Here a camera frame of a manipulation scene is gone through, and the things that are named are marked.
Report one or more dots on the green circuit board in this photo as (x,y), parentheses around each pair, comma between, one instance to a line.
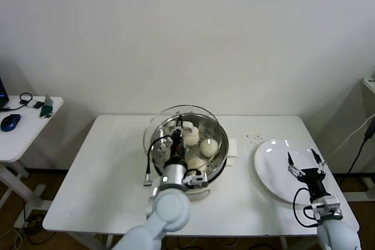
(46,111)

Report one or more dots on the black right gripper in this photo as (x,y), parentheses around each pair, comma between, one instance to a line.
(312,176)

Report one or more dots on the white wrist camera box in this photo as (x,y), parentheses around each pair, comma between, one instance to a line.
(196,179)
(331,203)

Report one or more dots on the white side table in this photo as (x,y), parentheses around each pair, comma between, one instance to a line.
(26,136)

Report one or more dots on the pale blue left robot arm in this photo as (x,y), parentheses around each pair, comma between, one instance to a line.
(170,209)

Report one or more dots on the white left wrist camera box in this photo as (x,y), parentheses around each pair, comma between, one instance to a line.
(196,179)

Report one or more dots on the white steamed baozi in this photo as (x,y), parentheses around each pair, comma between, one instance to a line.
(209,148)
(193,139)
(197,164)

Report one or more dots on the blue computer mouse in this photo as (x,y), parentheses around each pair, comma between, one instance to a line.
(10,122)

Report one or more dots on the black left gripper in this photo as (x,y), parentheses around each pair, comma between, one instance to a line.
(177,147)

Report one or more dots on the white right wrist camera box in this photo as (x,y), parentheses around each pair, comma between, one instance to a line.
(331,203)

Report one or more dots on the black laptop screen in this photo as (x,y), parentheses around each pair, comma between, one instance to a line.
(1,92)

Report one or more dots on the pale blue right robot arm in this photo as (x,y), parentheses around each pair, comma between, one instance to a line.
(337,232)

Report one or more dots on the white round plate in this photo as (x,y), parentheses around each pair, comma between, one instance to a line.
(272,168)

